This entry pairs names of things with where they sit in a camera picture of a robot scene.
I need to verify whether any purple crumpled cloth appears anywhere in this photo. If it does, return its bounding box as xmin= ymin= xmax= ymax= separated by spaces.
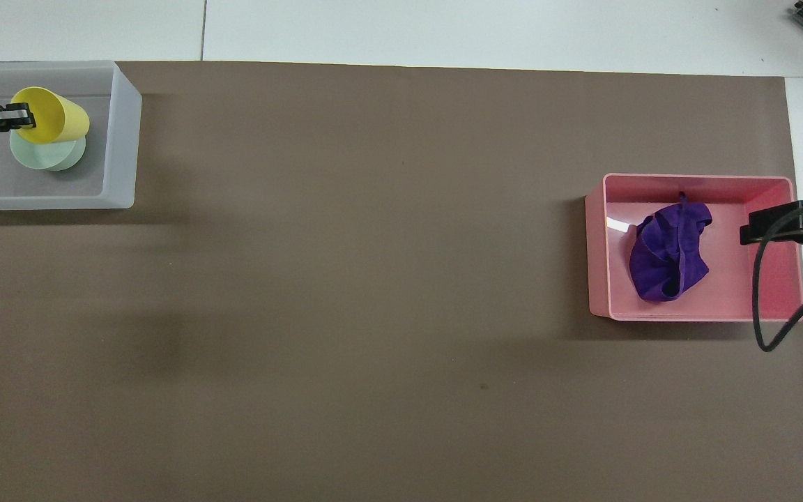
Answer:
xmin=628 ymin=193 xmax=714 ymax=303

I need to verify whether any yellow plastic cup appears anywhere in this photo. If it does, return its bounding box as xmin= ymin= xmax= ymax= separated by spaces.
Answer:
xmin=10 ymin=86 xmax=91 ymax=145

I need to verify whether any pink plastic bin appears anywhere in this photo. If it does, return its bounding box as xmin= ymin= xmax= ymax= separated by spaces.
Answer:
xmin=585 ymin=173 xmax=803 ymax=323

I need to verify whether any translucent white plastic bin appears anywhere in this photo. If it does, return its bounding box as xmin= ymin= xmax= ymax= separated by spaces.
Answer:
xmin=0 ymin=60 xmax=143 ymax=211

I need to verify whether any light green plastic cup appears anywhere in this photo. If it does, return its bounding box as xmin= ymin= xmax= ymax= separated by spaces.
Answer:
xmin=10 ymin=130 xmax=87 ymax=172

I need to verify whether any black cable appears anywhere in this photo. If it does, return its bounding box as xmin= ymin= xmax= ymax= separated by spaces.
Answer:
xmin=752 ymin=200 xmax=803 ymax=353

